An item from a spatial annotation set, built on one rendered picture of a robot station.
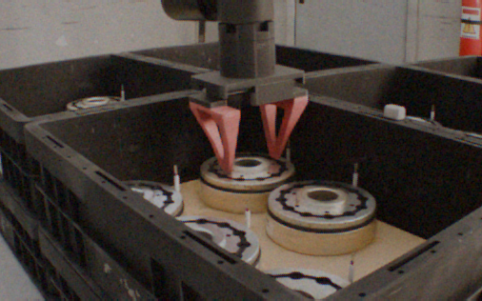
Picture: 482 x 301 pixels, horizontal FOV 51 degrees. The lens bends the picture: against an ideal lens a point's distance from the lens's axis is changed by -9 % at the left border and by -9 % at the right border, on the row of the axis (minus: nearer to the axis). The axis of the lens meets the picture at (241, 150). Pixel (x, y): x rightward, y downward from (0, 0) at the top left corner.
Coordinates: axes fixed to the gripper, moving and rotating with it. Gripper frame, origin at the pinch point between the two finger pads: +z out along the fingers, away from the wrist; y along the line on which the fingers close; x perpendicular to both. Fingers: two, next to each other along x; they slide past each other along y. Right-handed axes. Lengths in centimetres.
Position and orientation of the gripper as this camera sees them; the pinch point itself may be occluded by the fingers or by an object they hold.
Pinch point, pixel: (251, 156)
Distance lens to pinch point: 58.6
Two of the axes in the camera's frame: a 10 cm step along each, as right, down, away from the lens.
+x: 5.5, 2.6, -7.9
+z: 0.4, 9.4, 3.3
